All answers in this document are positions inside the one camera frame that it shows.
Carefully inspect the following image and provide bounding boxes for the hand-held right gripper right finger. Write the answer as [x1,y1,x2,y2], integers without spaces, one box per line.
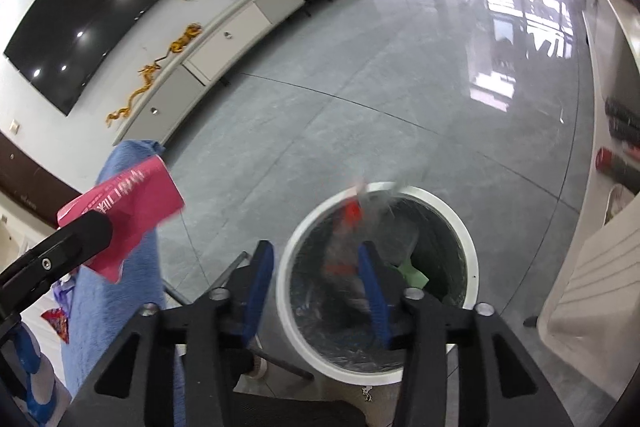
[357,241,576,427]

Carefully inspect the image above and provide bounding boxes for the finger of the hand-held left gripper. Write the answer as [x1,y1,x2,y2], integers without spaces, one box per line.
[0,209,113,320]

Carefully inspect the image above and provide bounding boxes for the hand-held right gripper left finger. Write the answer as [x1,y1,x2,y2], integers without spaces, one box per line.
[72,239,275,427]

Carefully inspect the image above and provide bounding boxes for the purple wrapper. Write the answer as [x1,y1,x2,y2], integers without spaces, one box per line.
[50,274,78,308]

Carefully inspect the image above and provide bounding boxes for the green paper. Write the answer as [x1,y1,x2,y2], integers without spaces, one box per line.
[390,254,433,290]

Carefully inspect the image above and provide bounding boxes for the white round bin black liner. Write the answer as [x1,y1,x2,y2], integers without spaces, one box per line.
[276,181,480,385]

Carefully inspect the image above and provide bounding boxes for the red snack packet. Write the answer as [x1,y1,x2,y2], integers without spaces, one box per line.
[41,307,71,345]

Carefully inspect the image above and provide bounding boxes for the pink packet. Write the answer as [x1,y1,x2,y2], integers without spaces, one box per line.
[56,155,186,283]

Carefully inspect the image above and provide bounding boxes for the blue fluffy blanket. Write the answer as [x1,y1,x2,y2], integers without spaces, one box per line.
[62,139,186,427]

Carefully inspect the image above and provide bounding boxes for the dark brown wooden door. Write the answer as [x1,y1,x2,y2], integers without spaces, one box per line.
[0,132,83,230]

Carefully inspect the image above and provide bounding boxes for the blue and white bag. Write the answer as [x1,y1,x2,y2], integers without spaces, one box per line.
[10,322,68,425]

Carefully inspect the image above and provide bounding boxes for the long golden dragon figurine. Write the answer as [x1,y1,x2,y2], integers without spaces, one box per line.
[105,59,163,126]

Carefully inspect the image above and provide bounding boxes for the white grey television cabinet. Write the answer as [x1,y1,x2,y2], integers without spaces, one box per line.
[112,0,329,148]

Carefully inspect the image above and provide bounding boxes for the white curved object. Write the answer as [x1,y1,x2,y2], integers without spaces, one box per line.
[602,184,638,228]

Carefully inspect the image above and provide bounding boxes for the red and black object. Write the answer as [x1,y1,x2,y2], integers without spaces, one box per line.
[595,147,640,195]

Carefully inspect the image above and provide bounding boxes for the dark ribbed object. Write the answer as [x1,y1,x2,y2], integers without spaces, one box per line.
[604,97,640,142]

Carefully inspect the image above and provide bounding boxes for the large black wall television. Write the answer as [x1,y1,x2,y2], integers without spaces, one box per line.
[2,0,227,116]

